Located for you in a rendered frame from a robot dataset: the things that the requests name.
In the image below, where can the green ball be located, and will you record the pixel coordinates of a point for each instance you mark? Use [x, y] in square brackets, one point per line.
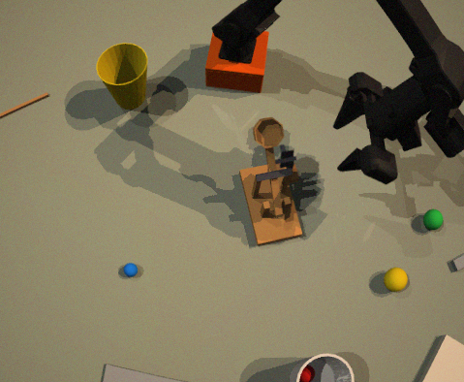
[433, 219]

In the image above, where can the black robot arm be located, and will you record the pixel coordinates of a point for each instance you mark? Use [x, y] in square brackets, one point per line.
[437, 84]

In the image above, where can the dark red ball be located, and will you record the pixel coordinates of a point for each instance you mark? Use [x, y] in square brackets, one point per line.
[307, 374]

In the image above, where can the olive yellow cup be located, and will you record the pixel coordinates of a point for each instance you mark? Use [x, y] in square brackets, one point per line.
[123, 69]

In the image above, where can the orange thin rod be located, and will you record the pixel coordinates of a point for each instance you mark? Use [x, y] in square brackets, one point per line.
[4, 113]

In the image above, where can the blue ball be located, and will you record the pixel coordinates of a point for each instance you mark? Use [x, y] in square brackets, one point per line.
[130, 270]

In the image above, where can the yellow ball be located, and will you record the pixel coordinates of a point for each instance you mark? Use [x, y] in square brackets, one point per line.
[395, 279]

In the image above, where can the grey open cylinder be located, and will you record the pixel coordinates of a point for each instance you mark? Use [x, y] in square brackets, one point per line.
[328, 368]

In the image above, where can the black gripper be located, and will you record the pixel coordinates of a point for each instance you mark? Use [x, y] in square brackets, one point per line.
[384, 117]

